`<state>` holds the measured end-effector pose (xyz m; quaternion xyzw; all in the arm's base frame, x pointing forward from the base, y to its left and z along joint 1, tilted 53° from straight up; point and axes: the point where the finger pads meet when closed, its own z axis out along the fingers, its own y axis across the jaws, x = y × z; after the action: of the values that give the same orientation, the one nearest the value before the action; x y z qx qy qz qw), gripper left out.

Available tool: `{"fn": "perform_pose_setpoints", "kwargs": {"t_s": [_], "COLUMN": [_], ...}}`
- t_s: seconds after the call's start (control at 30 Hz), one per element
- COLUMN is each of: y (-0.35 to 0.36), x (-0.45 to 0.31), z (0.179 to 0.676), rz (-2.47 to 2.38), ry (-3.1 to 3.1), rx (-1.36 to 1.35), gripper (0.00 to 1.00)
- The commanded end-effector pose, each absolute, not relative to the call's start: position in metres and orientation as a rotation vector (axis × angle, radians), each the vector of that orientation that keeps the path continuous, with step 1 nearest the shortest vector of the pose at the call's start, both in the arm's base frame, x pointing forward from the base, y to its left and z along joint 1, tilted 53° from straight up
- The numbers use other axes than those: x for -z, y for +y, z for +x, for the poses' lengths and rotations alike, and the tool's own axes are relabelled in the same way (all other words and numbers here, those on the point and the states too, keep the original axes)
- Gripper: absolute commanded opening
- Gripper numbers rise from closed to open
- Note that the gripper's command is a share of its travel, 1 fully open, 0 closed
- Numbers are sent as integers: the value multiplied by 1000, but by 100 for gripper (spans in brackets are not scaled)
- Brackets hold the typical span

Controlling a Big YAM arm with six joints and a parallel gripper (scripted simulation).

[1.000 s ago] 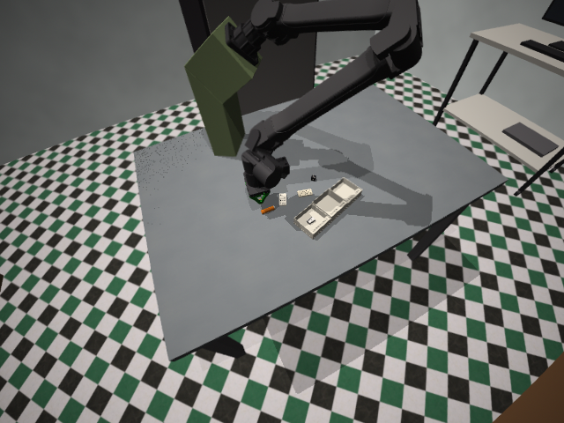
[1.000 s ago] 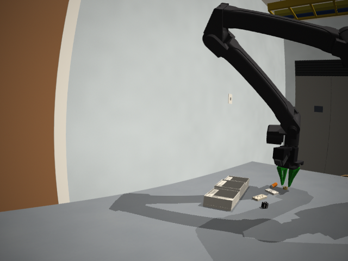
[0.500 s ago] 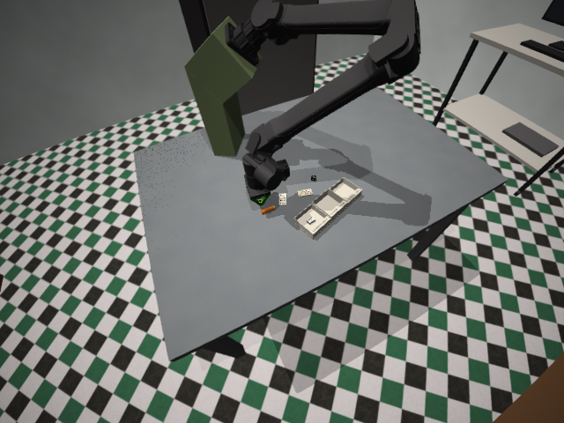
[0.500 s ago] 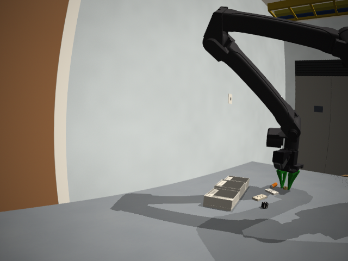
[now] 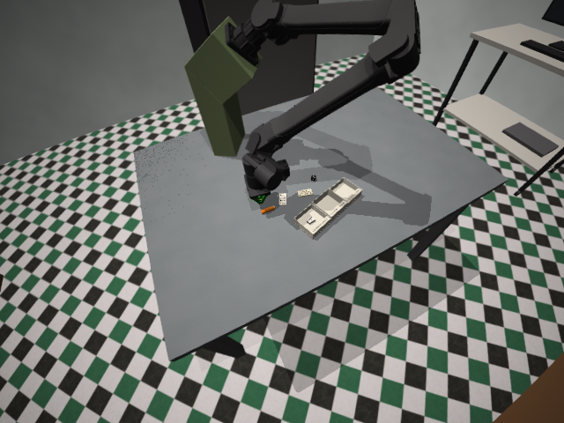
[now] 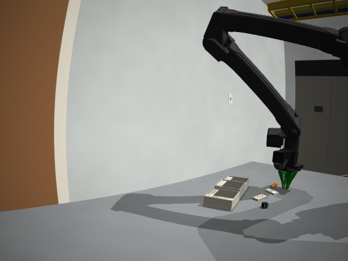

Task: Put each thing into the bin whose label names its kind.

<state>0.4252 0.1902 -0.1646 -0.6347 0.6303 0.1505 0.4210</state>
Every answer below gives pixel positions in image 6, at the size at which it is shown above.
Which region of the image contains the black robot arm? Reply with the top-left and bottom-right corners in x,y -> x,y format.
202,6 -> 348,170

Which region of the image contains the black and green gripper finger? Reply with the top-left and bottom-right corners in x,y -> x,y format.
286,171 -> 298,190
278,170 -> 287,189

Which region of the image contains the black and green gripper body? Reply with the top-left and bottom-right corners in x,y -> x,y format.
281,147 -> 304,173

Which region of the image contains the black die with white pips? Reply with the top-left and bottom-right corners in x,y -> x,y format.
261,202 -> 268,209

